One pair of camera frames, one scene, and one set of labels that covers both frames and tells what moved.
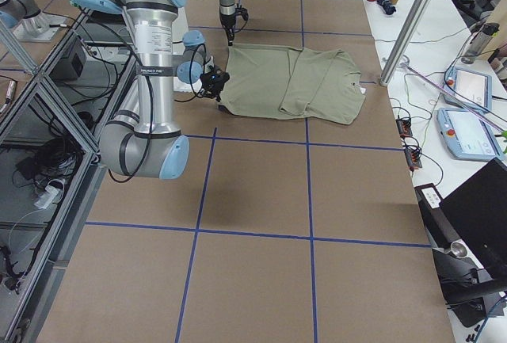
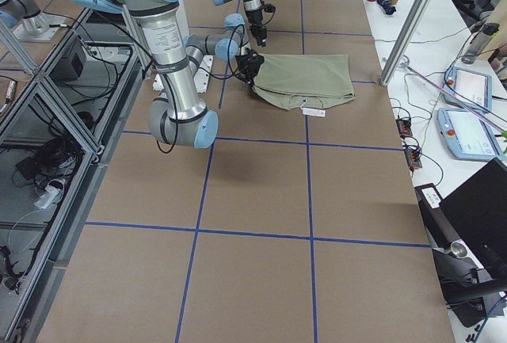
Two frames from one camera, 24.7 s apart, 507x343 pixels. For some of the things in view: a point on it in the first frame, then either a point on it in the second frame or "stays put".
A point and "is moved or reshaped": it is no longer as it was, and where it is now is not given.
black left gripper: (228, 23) -> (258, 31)
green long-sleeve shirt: (280, 82) is moved or reshaped
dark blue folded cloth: (384, 1) stays put
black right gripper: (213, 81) -> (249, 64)
